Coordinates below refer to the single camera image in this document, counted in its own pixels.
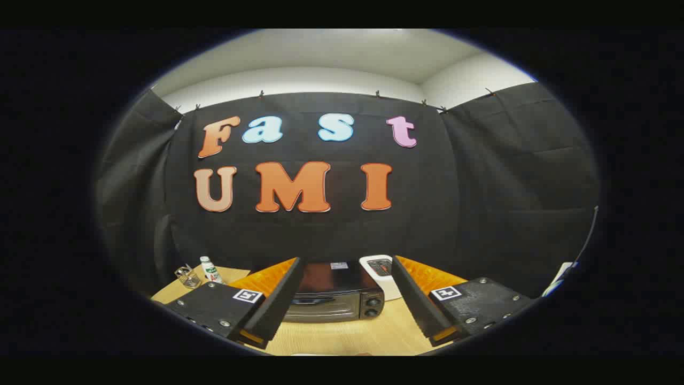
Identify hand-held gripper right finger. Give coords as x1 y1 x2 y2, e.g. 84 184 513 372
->
391 256 535 347

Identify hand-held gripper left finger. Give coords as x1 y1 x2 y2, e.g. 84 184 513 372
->
166 257 304 351

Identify black toaster oven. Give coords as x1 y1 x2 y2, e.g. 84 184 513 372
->
283 261 386 323

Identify white box appliance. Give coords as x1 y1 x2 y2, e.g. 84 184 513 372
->
359 255 402 302

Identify white bottle green label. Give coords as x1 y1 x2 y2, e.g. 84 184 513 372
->
200 256 223 284

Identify white panel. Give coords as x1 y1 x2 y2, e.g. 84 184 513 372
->
542 261 579 298

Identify wire mesh utensil holder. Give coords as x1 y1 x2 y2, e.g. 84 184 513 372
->
175 264 201 289

